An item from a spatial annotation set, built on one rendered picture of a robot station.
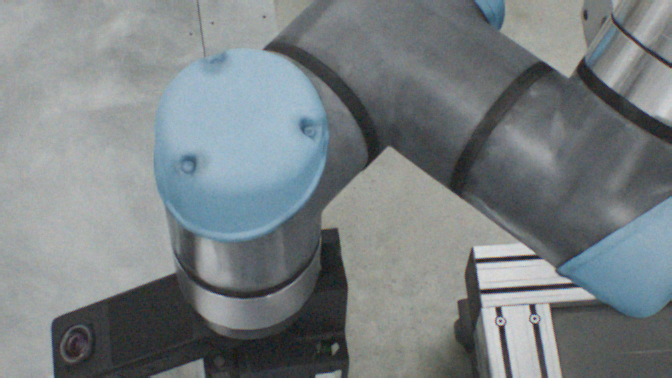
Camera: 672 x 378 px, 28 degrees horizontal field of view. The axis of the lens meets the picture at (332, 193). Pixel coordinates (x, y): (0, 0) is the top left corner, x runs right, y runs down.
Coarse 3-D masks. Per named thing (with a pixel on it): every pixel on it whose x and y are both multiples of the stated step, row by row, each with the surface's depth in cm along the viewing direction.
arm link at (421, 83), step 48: (336, 0) 64; (384, 0) 63; (432, 0) 63; (480, 0) 65; (288, 48) 62; (336, 48) 62; (384, 48) 62; (432, 48) 62; (480, 48) 62; (384, 96) 62; (432, 96) 62; (480, 96) 61; (384, 144) 64; (432, 144) 62
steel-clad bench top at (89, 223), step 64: (0, 0) 129; (64, 0) 129; (128, 0) 129; (192, 0) 129; (256, 0) 130; (0, 64) 125; (64, 64) 126; (128, 64) 126; (0, 128) 122; (64, 128) 122; (128, 128) 123; (0, 192) 119; (64, 192) 119; (128, 192) 119; (0, 256) 116; (64, 256) 116; (128, 256) 117; (0, 320) 113
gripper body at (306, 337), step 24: (336, 240) 72; (336, 264) 72; (336, 288) 71; (192, 312) 71; (312, 312) 73; (336, 312) 74; (240, 336) 70; (264, 336) 71; (288, 336) 76; (312, 336) 76; (336, 336) 76; (216, 360) 75; (240, 360) 75; (264, 360) 75; (288, 360) 75; (312, 360) 75; (336, 360) 76
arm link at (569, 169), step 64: (640, 0) 58; (640, 64) 57; (512, 128) 60; (576, 128) 59; (640, 128) 58; (512, 192) 61; (576, 192) 59; (640, 192) 59; (576, 256) 60; (640, 256) 58
